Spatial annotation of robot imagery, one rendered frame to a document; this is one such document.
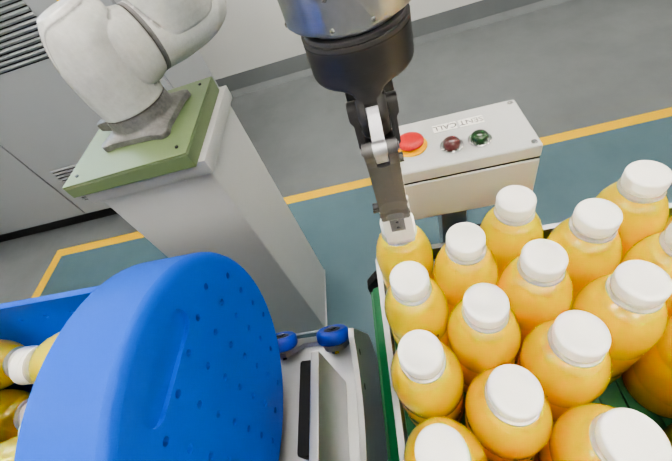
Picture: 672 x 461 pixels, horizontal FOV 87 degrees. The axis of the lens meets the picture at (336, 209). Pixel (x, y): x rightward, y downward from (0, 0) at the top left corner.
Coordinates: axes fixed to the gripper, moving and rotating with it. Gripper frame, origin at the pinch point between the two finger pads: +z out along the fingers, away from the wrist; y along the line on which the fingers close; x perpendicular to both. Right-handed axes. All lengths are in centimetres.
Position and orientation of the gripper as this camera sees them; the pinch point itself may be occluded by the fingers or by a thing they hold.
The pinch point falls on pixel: (394, 206)
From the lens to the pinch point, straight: 39.1
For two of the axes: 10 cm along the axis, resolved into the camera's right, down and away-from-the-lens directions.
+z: 2.6, 6.3, 7.3
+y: 0.3, 7.5, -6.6
